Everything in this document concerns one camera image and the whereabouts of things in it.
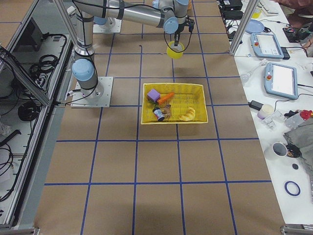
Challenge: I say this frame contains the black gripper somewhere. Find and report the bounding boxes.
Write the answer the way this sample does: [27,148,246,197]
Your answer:
[174,16,195,47]

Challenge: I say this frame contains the yellow tape roll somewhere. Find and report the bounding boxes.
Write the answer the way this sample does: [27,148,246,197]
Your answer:
[166,41,185,59]

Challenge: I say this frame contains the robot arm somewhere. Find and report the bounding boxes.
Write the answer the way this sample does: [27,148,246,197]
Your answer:
[72,0,195,60]

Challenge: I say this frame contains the yellow woven basket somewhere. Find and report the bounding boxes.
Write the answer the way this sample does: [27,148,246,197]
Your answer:
[141,83,208,125]

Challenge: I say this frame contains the purple foam block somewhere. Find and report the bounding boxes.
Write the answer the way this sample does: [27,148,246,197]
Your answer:
[147,89,160,102]

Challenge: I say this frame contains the orange toy carrot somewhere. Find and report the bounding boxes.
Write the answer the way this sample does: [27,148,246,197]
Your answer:
[157,92,175,105]

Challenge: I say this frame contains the light blue plate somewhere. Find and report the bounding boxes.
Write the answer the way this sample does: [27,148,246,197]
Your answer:
[245,19,265,34]

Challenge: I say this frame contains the brown toy animal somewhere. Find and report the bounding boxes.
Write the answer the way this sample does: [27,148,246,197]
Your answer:
[161,104,172,119]

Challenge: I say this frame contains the small labelled bottle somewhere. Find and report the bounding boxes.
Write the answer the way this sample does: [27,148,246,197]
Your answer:
[153,107,165,122]

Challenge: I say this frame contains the toy croissant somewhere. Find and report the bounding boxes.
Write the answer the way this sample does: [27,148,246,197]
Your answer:
[179,107,196,121]

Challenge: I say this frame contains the far teach pendant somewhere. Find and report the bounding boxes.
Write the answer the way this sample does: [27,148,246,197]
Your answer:
[250,33,284,59]

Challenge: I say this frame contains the teach pendant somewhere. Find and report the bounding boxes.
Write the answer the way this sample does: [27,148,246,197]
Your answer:
[264,62,298,100]
[250,33,284,59]

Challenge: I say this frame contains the black power adapter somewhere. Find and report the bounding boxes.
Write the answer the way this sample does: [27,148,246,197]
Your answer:
[248,100,263,111]

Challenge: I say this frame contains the near teach pendant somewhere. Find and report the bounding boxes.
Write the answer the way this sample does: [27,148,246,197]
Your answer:
[264,62,298,100]

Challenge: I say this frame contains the white purple cup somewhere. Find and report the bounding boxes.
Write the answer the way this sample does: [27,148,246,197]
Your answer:
[257,104,274,119]

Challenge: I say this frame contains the white mug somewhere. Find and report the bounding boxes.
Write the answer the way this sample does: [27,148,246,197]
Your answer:
[264,142,288,161]

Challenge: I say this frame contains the grey cloth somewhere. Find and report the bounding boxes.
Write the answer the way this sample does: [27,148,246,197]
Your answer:
[284,118,313,195]

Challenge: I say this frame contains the black bowl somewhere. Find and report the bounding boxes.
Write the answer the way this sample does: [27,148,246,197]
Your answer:
[286,144,302,158]

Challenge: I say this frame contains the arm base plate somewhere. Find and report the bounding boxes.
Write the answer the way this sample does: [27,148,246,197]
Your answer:
[93,17,122,34]
[70,76,113,108]

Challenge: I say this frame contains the aluminium frame post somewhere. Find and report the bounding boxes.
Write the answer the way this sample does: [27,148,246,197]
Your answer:
[229,0,259,56]

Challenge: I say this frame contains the blue tape ring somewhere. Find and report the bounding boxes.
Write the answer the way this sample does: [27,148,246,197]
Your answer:
[284,181,301,197]

